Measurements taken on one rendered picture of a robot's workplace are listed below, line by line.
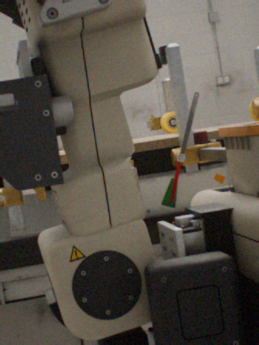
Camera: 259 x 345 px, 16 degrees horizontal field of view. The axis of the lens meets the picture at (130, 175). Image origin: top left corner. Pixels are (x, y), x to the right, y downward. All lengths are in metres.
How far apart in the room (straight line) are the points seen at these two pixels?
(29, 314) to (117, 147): 1.48
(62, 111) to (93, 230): 0.18
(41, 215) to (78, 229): 1.40
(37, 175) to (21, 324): 1.53
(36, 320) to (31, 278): 0.28
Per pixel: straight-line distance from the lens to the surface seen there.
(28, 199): 2.28
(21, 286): 2.61
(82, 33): 1.42
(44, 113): 1.36
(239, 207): 1.45
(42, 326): 2.87
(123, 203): 1.39
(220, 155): 2.38
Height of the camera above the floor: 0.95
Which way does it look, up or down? 3 degrees down
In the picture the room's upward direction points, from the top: 9 degrees counter-clockwise
